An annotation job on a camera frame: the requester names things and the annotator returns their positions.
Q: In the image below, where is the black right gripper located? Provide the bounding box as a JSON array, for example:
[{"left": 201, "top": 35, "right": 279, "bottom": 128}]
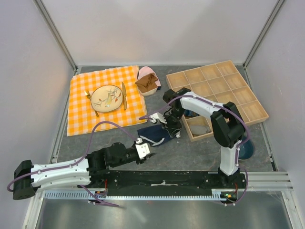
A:
[{"left": 160, "top": 108, "right": 186, "bottom": 138}]

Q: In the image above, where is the navy blue white-trimmed underwear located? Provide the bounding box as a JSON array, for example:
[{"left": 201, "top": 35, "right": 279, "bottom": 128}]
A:
[{"left": 137, "top": 124, "right": 176, "bottom": 147}]

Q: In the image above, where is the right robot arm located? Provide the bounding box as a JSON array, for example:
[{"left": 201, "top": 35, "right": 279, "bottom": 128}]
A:
[{"left": 163, "top": 88, "right": 250, "bottom": 188}]

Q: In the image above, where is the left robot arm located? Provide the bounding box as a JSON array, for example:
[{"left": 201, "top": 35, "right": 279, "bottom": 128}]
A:
[{"left": 10, "top": 143, "right": 155, "bottom": 200}]

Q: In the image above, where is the grey rolled underwear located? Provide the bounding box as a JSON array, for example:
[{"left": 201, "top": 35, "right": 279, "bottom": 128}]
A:
[{"left": 189, "top": 125, "right": 210, "bottom": 135}]

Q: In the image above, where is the navy striped rolled underwear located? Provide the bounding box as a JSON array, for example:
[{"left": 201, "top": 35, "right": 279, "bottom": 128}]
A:
[{"left": 183, "top": 110, "right": 200, "bottom": 118}]

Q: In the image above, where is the cream underwear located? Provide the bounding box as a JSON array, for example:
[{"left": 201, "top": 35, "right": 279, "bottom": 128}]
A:
[{"left": 140, "top": 87, "right": 158, "bottom": 96}]

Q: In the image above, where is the brown underwear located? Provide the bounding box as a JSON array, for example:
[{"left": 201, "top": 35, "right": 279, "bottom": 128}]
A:
[{"left": 135, "top": 74, "right": 158, "bottom": 93}]

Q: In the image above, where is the pink underwear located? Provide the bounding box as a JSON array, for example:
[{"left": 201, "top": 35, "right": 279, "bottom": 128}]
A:
[{"left": 137, "top": 66, "right": 161, "bottom": 87}]

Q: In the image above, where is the gold knife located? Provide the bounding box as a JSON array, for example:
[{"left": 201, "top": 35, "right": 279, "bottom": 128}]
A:
[{"left": 122, "top": 82, "right": 127, "bottom": 110}]

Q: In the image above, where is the wooden compartment tray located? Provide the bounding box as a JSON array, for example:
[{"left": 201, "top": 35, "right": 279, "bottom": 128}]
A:
[{"left": 166, "top": 61, "right": 269, "bottom": 145}]

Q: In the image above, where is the bird-painted ceramic plate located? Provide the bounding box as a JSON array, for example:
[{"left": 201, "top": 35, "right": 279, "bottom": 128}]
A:
[{"left": 91, "top": 85, "right": 122, "bottom": 113}]

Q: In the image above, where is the blue ceramic bowl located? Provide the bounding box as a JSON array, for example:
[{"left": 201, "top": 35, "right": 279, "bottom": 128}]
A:
[{"left": 238, "top": 140, "right": 255, "bottom": 160}]

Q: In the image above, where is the yellow checkered cloth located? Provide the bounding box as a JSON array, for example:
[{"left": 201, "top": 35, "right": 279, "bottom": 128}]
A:
[{"left": 66, "top": 65, "right": 147, "bottom": 136}]

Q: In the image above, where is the gold fork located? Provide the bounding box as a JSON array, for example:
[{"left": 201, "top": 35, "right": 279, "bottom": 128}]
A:
[{"left": 84, "top": 90, "right": 99, "bottom": 117}]

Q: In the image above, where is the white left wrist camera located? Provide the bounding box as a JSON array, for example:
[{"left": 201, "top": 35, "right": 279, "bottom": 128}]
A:
[{"left": 135, "top": 138, "right": 151, "bottom": 159}]

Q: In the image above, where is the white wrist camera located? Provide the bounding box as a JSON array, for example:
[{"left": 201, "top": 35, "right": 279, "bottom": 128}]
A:
[
  {"left": 135, "top": 138, "right": 151, "bottom": 159},
  {"left": 149, "top": 112, "right": 167, "bottom": 124}
]

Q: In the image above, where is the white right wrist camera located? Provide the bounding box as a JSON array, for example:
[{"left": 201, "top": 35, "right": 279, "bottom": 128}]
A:
[{"left": 149, "top": 112, "right": 167, "bottom": 124}]

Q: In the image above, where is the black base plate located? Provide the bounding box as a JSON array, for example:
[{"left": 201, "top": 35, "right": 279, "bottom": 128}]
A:
[{"left": 86, "top": 170, "right": 246, "bottom": 195}]

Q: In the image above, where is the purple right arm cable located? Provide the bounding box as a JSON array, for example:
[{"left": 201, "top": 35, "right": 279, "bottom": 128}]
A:
[{"left": 139, "top": 94, "right": 251, "bottom": 207}]

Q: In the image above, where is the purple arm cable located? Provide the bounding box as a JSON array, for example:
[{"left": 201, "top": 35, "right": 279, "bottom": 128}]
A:
[
  {"left": 7, "top": 121, "right": 140, "bottom": 208},
  {"left": 139, "top": 94, "right": 251, "bottom": 207}
]

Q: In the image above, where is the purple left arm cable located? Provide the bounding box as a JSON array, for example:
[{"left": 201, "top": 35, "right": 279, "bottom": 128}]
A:
[{"left": 7, "top": 121, "right": 140, "bottom": 208}]

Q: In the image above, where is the white cable duct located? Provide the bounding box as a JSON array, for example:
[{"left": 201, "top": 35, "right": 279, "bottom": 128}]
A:
[{"left": 43, "top": 189, "right": 229, "bottom": 201}]

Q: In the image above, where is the aluminium front rail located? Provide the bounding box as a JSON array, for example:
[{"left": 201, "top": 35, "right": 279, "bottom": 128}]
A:
[{"left": 35, "top": 170, "right": 295, "bottom": 191}]

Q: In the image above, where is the aluminium frame post right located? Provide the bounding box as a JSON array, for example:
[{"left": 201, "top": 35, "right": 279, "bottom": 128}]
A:
[{"left": 243, "top": 0, "right": 286, "bottom": 70}]

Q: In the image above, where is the aluminium frame post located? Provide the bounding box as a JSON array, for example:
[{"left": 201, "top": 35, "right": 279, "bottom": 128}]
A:
[
  {"left": 243, "top": 0, "right": 286, "bottom": 70},
  {"left": 33, "top": 0, "right": 78, "bottom": 73}
]

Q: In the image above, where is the aluminium frame post left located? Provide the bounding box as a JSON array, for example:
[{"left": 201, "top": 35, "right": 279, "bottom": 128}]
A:
[{"left": 33, "top": 0, "right": 78, "bottom": 73}]

